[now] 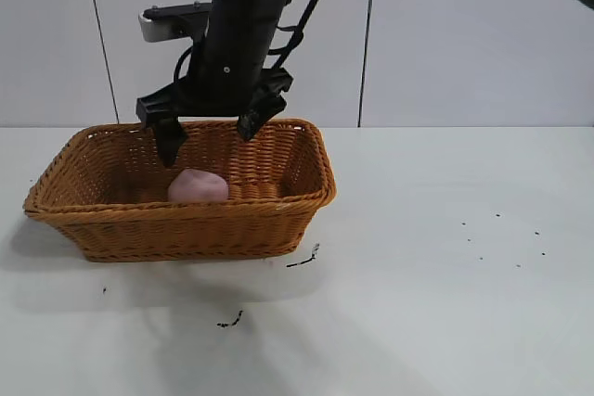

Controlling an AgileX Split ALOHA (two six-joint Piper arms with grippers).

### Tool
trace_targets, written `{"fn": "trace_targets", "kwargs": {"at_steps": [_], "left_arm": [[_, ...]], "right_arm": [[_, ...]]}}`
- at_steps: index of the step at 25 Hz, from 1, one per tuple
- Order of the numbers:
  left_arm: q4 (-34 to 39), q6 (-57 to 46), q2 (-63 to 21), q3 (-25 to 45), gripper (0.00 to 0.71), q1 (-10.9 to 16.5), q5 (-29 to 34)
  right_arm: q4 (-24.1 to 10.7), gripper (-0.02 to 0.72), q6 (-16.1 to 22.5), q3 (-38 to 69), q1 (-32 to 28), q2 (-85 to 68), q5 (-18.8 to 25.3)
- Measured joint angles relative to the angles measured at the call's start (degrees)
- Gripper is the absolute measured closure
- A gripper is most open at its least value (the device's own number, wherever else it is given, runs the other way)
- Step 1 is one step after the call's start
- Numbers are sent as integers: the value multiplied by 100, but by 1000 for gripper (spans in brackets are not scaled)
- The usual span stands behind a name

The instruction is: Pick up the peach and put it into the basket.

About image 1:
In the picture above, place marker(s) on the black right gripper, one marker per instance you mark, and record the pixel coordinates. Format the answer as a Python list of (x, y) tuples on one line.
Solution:
[(232, 57)]

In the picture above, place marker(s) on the white wrist camera black mount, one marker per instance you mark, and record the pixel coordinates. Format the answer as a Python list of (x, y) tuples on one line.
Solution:
[(155, 27)]

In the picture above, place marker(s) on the pink peach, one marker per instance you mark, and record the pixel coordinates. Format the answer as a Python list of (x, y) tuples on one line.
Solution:
[(198, 187)]

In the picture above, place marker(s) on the brown woven wicker basket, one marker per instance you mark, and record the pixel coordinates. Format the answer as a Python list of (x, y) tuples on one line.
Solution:
[(185, 229)]

